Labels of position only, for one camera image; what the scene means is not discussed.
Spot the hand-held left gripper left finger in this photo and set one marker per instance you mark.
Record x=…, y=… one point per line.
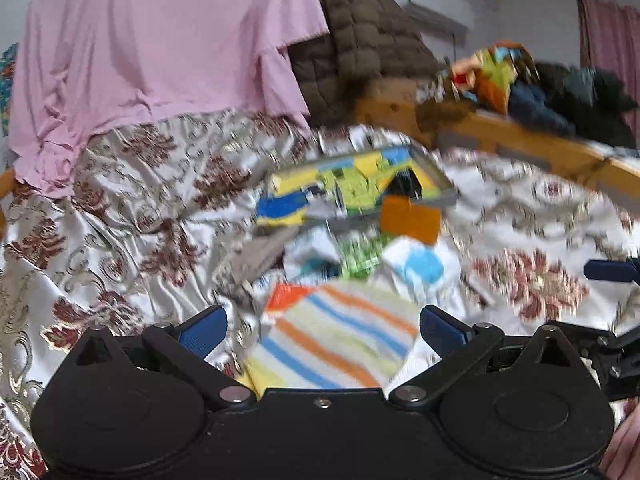
x=202, y=332

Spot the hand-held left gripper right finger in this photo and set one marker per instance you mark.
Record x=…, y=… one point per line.
x=442, y=330

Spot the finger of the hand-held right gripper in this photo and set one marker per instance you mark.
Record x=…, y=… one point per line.
x=622, y=360
x=612, y=271

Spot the white sock with blue print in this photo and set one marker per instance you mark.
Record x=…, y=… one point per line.
x=420, y=265

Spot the striped towel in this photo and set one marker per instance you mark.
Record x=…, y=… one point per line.
x=330, y=340

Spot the orange cloth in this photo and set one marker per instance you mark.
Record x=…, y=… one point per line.
x=410, y=220

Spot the grey metal tray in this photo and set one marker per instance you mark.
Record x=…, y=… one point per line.
x=435, y=180

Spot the person's right forearm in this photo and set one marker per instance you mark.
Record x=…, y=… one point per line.
x=625, y=450

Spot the grey cloth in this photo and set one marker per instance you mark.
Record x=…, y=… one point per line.
x=260, y=255

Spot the green packet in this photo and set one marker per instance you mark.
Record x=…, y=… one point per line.
x=360, y=257

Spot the floral satin bedspread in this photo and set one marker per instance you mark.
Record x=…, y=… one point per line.
x=125, y=240

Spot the white crumpled cloth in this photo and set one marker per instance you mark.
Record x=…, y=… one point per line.
x=315, y=260

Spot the blue and yellow cloth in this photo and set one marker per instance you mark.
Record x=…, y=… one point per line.
x=285, y=210

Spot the black object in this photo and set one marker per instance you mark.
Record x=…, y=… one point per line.
x=410, y=184

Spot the yellow green printed cloth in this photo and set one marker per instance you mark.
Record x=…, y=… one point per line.
x=355, y=185

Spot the pile of dark clothes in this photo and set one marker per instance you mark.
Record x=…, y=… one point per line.
x=575, y=100

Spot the colourful plush toy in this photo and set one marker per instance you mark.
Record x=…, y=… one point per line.
x=492, y=75

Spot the pink curtain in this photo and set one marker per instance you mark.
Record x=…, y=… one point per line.
x=612, y=35

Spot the pink bed sheet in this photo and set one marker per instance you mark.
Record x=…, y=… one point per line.
x=150, y=50

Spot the brown quilted jacket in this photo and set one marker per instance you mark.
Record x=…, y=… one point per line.
x=365, y=40

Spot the white air conditioner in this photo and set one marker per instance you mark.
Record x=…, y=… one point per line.
x=440, y=5

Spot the teal patterned cloth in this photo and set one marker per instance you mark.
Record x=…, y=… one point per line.
x=7, y=80

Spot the wooden bed frame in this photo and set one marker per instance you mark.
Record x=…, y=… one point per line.
x=550, y=150

